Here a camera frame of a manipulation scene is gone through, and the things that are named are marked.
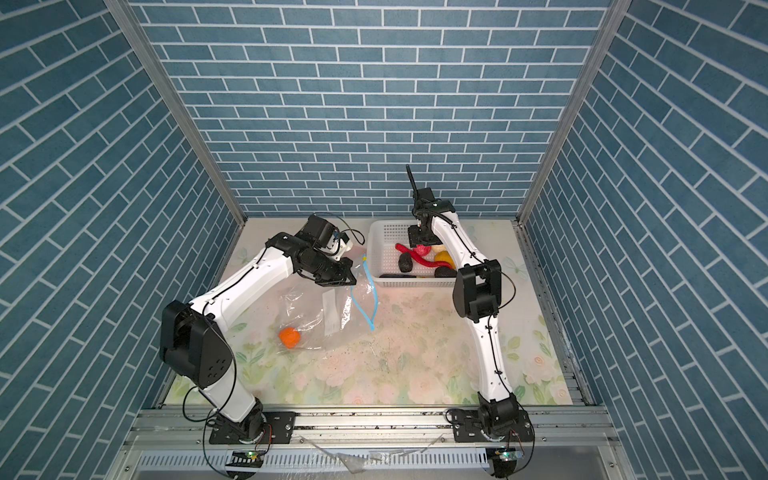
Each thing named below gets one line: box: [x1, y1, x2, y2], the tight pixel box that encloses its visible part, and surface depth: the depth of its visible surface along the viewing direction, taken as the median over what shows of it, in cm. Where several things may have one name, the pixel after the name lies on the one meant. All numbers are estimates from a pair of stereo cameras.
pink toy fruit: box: [414, 244, 432, 256], surface depth 107 cm
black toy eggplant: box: [434, 266, 457, 278], surface depth 101 cm
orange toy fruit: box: [278, 327, 301, 349], surface depth 88 cm
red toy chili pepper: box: [395, 243, 454, 269], surface depth 108 cm
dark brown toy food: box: [398, 252, 413, 273], surface depth 104 cm
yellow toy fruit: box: [434, 250, 456, 269], surface depth 106 cm
